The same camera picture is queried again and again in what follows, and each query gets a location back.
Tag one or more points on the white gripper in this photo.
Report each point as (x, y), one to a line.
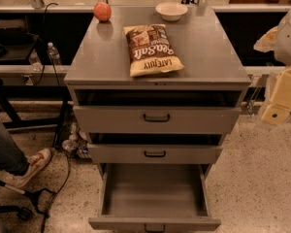
(289, 39)

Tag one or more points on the top grey drawer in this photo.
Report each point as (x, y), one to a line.
(156, 120)

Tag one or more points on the blue jeans leg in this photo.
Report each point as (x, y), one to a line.
(6, 146)

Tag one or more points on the orange round fruit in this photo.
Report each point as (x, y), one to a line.
(102, 11)

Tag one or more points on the bottom grey drawer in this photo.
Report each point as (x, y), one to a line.
(154, 198)

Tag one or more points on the white bowl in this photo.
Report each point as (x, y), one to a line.
(171, 11)

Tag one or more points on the grey drawer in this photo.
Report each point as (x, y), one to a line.
(154, 154)
(154, 198)
(156, 120)

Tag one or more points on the black table frame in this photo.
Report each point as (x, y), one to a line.
(32, 98)

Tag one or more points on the grey metal drawer cabinet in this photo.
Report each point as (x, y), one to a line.
(155, 101)

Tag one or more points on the black office chair base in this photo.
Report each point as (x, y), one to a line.
(24, 203)

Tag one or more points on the brown chip bag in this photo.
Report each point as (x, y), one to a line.
(150, 50)

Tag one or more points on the clear plastic water bottle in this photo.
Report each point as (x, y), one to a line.
(54, 55)

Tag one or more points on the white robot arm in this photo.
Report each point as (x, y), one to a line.
(277, 39)

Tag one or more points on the middle grey drawer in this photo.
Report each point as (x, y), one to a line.
(154, 154)

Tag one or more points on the white red sneaker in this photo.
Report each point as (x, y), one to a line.
(37, 162)

